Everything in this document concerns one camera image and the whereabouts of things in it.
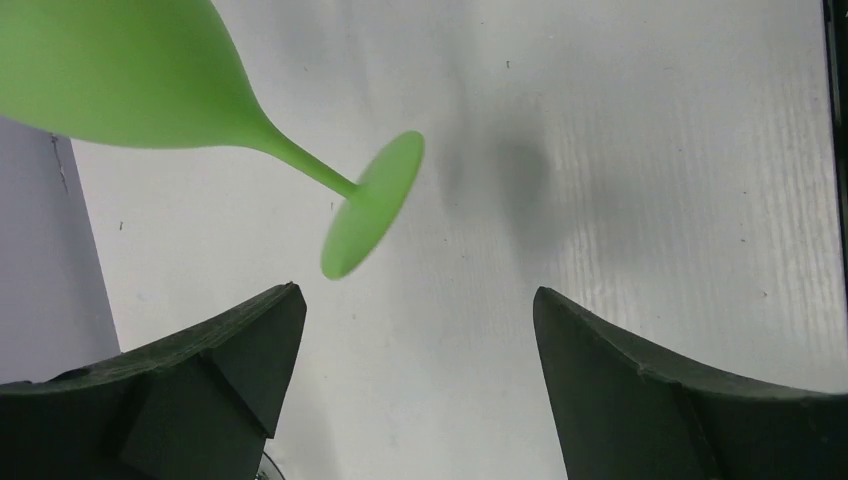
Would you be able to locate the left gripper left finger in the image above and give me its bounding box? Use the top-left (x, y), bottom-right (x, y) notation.
top-left (1, 283), bottom-right (307, 479)

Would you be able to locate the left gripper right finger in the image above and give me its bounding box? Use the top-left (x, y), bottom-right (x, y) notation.
top-left (533, 287), bottom-right (847, 479)

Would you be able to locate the green wine glass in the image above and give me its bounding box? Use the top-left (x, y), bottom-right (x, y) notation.
top-left (1, 1), bottom-right (425, 280)

